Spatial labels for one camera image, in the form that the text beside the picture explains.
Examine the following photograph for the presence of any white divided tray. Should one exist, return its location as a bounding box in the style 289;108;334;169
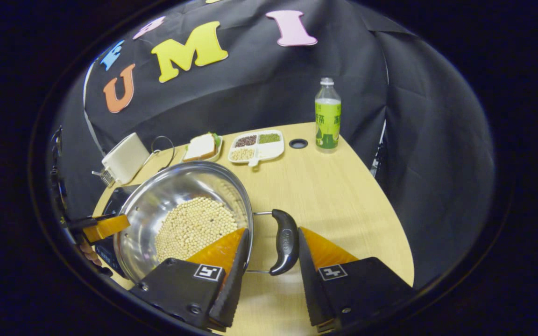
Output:
228;130;285;167

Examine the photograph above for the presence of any white bread sandwich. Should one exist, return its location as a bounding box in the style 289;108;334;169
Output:
183;133;218;162

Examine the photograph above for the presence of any black power cable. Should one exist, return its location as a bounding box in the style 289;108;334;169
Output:
150;135;176;172

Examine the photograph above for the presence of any small metal wire rack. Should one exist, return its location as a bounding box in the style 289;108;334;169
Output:
92;168;115;188

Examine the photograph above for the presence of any pile of soybeans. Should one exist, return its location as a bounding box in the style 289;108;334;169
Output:
155;196;239;263

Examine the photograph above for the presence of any black induction cooktop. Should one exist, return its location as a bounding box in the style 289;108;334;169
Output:
92;185;140;279

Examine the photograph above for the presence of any green label drink bottle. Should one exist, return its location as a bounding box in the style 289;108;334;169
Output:
315;77;342;152

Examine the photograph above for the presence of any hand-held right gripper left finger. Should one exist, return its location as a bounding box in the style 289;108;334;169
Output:
130;227;251;333

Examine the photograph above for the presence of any stainless steel pot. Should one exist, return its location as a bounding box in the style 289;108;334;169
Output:
113;161;300;284

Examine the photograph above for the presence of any small white plate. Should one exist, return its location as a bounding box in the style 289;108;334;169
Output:
180;134;224;164

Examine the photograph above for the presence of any white toaster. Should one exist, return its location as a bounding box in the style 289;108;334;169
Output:
101;132;150;185

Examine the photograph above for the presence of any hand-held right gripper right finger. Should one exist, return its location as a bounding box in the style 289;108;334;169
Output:
297;226;417;333

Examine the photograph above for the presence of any black backdrop cloth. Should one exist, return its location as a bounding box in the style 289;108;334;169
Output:
50;0;496;290

